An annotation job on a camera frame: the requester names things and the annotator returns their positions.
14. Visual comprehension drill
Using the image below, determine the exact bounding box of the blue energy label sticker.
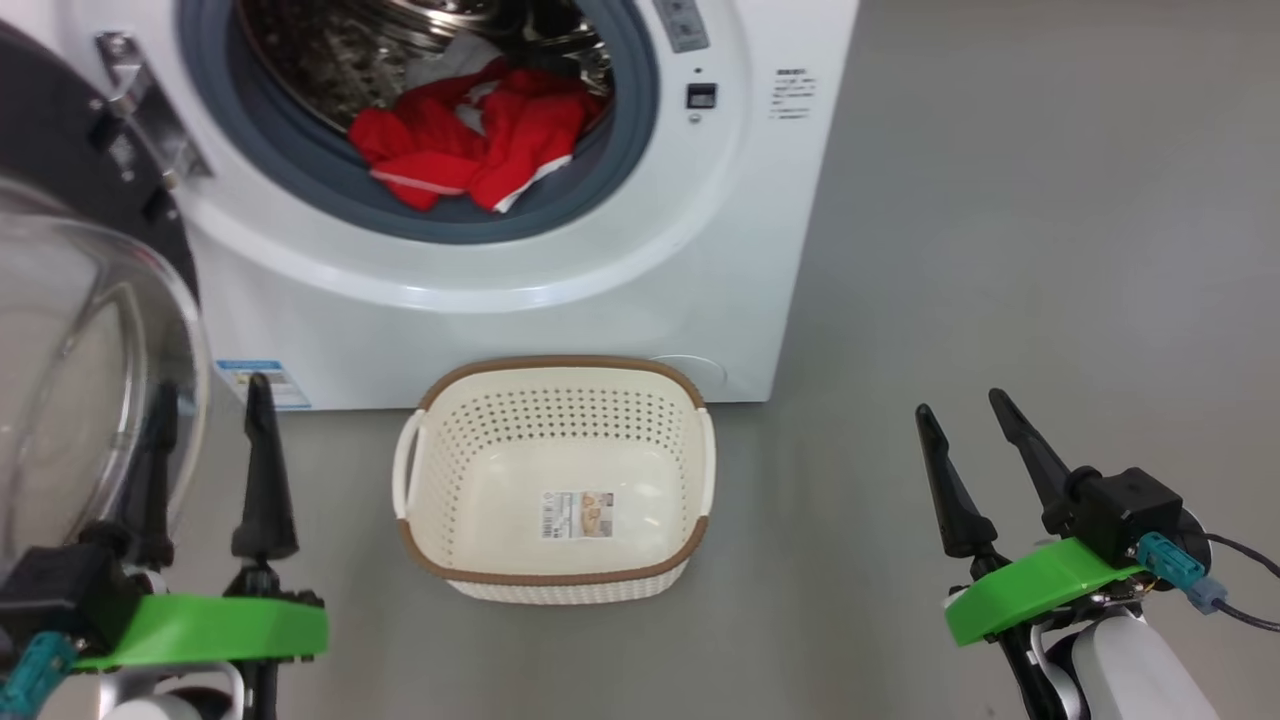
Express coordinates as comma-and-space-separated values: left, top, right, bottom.
215, 360, 311, 411

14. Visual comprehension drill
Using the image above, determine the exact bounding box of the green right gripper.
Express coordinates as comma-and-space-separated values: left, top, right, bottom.
915, 388, 1148, 647

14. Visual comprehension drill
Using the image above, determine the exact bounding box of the printed label sticker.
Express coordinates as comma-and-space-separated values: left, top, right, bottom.
541, 490, 615, 541

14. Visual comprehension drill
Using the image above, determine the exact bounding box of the white front-load washing machine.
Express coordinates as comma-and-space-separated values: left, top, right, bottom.
0, 0, 861, 411

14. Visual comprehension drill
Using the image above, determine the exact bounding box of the red white garment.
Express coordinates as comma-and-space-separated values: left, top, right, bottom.
348, 30, 606, 214

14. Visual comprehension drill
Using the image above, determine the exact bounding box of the round dark washer door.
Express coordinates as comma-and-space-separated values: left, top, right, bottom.
0, 20, 213, 591

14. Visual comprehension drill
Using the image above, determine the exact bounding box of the stainless steel washing machine drum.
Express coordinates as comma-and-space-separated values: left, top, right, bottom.
238, 0, 613, 131

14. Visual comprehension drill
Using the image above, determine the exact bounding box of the metal door hinge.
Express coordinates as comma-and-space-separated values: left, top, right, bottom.
95, 32, 213, 186

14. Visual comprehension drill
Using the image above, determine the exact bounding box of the grey warning sticker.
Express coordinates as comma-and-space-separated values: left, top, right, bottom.
655, 0, 711, 53

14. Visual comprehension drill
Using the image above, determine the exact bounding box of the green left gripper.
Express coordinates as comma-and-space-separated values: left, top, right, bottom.
75, 372, 329, 671

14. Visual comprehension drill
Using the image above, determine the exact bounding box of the cream laundry basket brown rim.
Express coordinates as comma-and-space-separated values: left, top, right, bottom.
392, 355, 717, 606

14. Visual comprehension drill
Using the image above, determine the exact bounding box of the thin black cable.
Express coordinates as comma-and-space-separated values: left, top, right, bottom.
1222, 598, 1280, 633
1203, 533, 1280, 579

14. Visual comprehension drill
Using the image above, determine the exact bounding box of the small printed text label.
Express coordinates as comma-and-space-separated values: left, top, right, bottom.
770, 68, 816, 121

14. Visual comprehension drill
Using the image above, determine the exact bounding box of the teal cable connector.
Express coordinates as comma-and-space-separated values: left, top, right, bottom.
0, 632, 79, 719
1137, 532, 1229, 614

